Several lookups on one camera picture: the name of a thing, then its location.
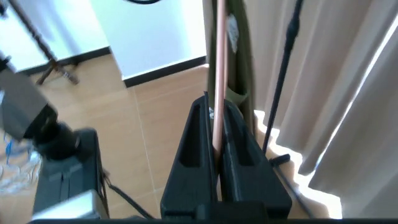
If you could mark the pink clothes hanger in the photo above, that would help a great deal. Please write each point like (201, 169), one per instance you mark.
(219, 93)

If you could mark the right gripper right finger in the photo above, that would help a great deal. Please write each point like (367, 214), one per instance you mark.
(258, 189)

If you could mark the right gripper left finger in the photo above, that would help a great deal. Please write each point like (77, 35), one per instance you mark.
(180, 189)

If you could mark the black clothes rack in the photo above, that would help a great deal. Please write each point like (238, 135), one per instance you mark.
(289, 40)

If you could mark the black tripod stand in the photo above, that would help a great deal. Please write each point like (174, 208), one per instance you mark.
(53, 62)

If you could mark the beige curtain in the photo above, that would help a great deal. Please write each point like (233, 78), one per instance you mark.
(342, 77)

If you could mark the green long-sleeved shirt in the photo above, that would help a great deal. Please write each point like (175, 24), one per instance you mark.
(241, 62)

